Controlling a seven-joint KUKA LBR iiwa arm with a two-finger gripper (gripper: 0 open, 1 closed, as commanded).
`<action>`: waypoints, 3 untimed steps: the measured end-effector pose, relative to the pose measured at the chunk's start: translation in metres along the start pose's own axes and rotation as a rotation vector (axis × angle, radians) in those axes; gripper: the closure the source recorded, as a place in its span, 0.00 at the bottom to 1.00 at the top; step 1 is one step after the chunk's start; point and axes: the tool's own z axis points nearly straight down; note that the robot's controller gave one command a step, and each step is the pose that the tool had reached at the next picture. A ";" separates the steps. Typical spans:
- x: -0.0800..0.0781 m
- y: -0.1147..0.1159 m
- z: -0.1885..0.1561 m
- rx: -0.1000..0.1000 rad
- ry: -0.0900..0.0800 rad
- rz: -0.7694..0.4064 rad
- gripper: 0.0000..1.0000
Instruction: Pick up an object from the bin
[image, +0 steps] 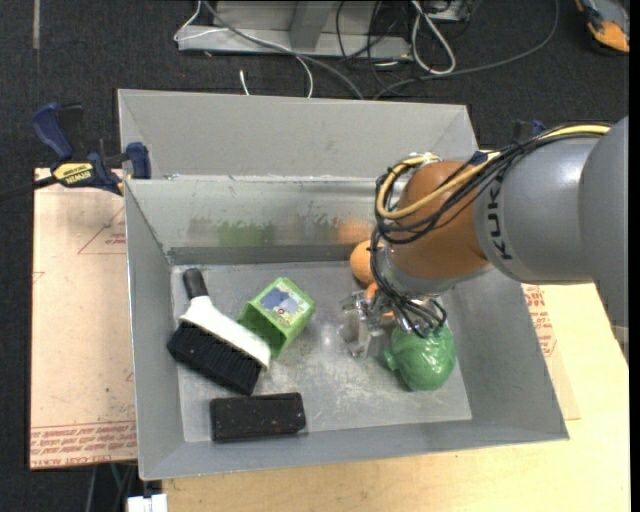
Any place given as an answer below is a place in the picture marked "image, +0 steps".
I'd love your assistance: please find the grey metal bin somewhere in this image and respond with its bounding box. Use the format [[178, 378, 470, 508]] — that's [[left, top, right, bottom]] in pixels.
[[117, 88, 570, 482]]

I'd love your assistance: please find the green printed box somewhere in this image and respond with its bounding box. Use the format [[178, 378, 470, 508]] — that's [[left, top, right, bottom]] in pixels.
[[238, 276, 317, 361]]

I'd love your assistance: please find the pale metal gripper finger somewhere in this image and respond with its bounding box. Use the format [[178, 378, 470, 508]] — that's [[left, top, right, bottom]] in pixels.
[[339, 293, 370, 347], [348, 315, 387, 359]]

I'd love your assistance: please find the black flat block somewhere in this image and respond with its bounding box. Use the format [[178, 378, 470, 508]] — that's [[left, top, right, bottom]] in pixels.
[[208, 391, 308, 443]]

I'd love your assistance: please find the black and white hand brush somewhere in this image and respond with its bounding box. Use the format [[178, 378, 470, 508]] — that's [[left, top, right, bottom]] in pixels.
[[166, 267, 273, 397]]

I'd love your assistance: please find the brown cardboard board, red print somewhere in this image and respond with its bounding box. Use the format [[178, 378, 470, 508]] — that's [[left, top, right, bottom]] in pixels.
[[29, 167, 582, 471]]

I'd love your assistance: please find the orange ball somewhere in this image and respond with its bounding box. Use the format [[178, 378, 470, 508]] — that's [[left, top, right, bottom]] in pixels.
[[348, 239, 382, 287]]

